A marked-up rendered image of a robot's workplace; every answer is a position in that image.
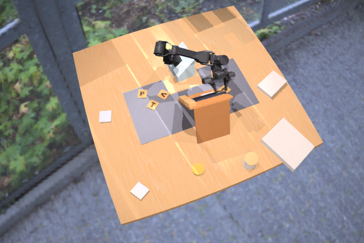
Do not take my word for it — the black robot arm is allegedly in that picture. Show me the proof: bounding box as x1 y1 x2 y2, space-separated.
154 40 229 80

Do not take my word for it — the yellow flat disc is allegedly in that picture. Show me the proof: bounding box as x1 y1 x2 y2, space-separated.
192 163 205 175

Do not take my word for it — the grey cylindrical container with wooden lid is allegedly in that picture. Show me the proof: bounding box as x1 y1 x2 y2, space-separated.
243 152 258 170

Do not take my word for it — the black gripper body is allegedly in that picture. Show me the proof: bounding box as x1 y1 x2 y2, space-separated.
202 65 235 84

